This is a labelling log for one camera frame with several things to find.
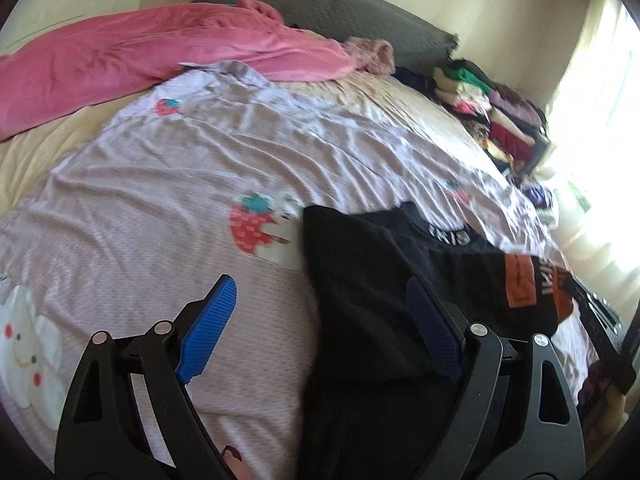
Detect black sweater with orange patch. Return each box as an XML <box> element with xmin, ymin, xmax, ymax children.
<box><xmin>296</xmin><ymin>202</ymin><xmax>573</xmax><ymax>479</ymax></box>

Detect white bag with clothes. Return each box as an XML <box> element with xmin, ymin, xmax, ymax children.
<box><xmin>520</xmin><ymin>180</ymin><xmax>560</xmax><ymax>230</ymax></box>

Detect stack of folded clothes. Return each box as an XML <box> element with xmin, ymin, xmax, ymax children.
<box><xmin>428</xmin><ymin>58</ymin><xmax>551</xmax><ymax>178</ymax></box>

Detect right hand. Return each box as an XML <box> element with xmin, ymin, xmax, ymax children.
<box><xmin>577</xmin><ymin>360</ymin><xmax>626</xmax><ymax>443</ymax></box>

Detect left hand red nails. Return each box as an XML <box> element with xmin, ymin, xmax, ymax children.
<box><xmin>221</xmin><ymin>445</ymin><xmax>256</xmax><ymax>480</ymax></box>

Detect lilac strawberry print quilt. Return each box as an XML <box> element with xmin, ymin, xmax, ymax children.
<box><xmin>1</xmin><ymin>61</ymin><xmax>591</xmax><ymax>479</ymax></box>

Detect dark navy garment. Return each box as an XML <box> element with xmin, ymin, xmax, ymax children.
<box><xmin>393</xmin><ymin>67</ymin><xmax>439</xmax><ymax>101</ymax></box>

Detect pink fleece blanket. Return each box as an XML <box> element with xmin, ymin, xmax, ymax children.
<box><xmin>1</xmin><ymin>0</ymin><xmax>356</xmax><ymax>140</ymax></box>

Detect dusty pink knitted garment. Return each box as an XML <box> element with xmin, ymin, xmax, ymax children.
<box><xmin>342</xmin><ymin>37</ymin><xmax>396</xmax><ymax>76</ymax></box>

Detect grey padded headboard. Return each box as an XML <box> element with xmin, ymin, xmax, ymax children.
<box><xmin>193</xmin><ymin>0</ymin><xmax>459</xmax><ymax>76</ymax></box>

